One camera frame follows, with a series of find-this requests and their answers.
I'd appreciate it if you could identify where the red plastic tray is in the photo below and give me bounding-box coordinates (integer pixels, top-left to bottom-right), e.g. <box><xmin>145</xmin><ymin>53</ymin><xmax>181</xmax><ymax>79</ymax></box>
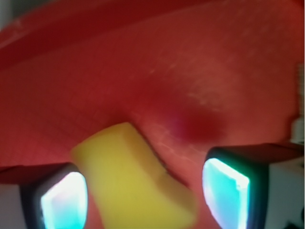
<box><xmin>0</xmin><ymin>0</ymin><xmax>305</xmax><ymax>229</ymax></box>

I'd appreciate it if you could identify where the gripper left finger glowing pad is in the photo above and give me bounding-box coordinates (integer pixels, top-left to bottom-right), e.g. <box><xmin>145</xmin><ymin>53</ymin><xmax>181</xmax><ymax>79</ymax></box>
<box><xmin>0</xmin><ymin>163</ymin><xmax>88</xmax><ymax>229</ymax></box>

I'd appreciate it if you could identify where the yellow sponge green backing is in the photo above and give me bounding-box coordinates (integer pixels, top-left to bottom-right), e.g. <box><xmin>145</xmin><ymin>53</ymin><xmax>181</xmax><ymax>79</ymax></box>
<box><xmin>71</xmin><ymin>123</ymin><xmax>198</xmax><ymax>229</ymax></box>

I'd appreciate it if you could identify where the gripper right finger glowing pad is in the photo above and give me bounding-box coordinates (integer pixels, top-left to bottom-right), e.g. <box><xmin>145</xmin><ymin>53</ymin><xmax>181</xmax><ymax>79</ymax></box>
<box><xmin>202</xmin><ymin>143</ymin><xmax>305</xmax><ymax>229</ymax></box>

